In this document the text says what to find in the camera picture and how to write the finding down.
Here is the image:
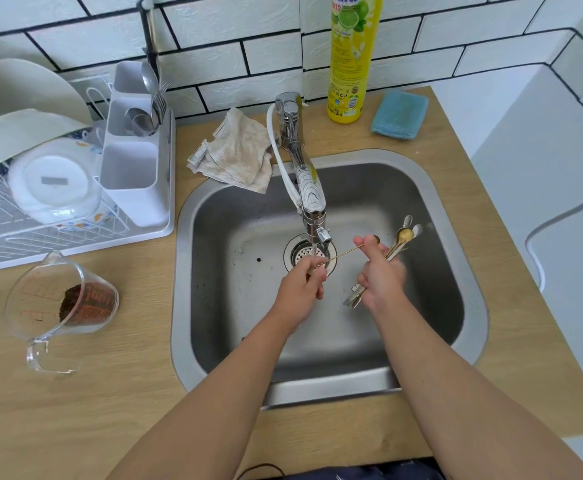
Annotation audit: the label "white floral print bowl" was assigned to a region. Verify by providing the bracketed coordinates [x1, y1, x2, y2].
[7, 138, 105, 225]

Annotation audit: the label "person's left hand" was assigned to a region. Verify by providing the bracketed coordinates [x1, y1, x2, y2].
[271, 255, 330, 335]

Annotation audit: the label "beige rag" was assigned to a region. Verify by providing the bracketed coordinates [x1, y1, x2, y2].
[186, 107, 274, 195]

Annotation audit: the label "steel fork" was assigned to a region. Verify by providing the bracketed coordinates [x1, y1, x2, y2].
[151, 80, 172, 125]

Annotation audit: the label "gold flower-handled spoon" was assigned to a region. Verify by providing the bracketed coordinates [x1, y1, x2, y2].
[351, 229, 415, 308]
[315, 235, 381, 268]
[349, 242, 408, 309]
[349, 237, 408, 308]

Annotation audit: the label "navy patterned shorts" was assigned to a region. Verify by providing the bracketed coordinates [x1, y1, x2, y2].
[281, 458, 448, 480]

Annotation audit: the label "white plate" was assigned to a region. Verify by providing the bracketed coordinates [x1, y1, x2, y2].
[0, 58, 93, 123]

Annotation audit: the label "person's left forearm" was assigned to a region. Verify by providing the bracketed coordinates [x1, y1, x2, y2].
[106, 314, 292, 480]

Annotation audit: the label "grey wall cable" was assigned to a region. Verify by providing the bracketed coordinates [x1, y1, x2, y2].
[525, 187, 583, 293]

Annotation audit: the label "white cutlery holder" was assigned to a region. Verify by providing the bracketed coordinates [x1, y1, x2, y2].
[99, 61, 172, 228]

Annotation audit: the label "steel sink drain strainer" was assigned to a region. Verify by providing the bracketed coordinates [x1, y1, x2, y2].
[283, 232, 338, 273]

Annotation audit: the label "steel ladle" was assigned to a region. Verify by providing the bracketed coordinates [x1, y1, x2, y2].
[123, 108, 156, 137]

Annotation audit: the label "thin black cord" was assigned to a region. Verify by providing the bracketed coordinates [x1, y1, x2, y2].
[233, 463, 287, 480]

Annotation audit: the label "person's right forearm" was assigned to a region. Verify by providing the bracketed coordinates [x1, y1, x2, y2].
[379, 299, 583, 480]

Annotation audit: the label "clear measuring jug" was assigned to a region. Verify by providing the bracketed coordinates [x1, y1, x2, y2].
[3, 250, 121, 375]

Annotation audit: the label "blue sponge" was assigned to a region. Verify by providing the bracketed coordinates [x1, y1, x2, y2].
[370, 90, 430, 141]

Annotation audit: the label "long silver spoon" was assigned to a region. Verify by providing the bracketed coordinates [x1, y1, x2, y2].
[344, 215, 414, 307]

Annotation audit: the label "brown coffee grounds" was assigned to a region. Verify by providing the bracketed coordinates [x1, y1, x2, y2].
[59, 283, 117, 325]

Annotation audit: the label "white dish rack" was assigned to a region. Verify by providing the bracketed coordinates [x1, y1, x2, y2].
[0, 72, 176, 275]

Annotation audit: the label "yellow dish soap bottle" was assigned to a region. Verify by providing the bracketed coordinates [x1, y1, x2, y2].
[326, 0, 386, 125]

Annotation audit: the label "white faucet hose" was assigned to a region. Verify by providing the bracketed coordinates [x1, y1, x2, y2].
[266, 103, 302, 211]

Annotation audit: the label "person's right hand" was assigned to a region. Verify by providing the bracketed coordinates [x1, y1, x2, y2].
[352, 234, 410, 321]

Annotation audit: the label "chrome faucet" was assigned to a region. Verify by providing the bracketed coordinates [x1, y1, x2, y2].
[275, 92, 332, 245]

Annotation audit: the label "stainless steel sink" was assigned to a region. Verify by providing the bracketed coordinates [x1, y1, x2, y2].
[171, 148, 489, 408]

